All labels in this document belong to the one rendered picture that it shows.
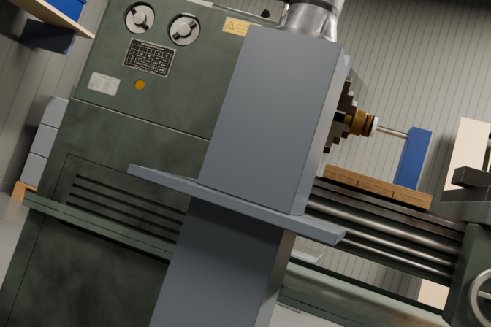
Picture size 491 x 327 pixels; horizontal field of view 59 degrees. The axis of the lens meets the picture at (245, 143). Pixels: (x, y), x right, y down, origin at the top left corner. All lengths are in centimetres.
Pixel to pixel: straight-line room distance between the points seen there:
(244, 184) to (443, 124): 368
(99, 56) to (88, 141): 26
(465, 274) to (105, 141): 103
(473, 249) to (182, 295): 73
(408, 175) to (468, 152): 271
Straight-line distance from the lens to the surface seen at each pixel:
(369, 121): 145
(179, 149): 126
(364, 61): 456
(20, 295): 149
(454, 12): 480
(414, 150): 145
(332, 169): 128
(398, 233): 131
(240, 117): 88
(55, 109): 429
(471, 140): 419
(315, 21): 96
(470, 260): 126
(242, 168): 86
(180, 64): 132
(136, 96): 134
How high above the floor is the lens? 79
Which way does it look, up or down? 5 degrees up
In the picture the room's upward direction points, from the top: 18 degrees clockwise
